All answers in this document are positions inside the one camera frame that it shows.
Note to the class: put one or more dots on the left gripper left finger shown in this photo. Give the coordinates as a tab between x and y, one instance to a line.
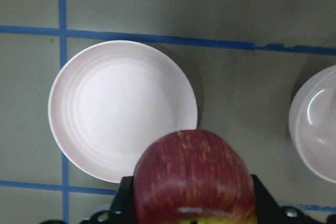
121	209

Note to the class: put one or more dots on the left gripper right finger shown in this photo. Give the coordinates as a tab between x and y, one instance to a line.
267	209

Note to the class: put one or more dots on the red yellow apple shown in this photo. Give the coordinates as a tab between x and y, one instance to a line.
192	176

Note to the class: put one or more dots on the pink bowl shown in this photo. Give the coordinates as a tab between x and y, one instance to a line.
311	123

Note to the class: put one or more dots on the pink plate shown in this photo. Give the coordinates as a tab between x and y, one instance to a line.
112	100

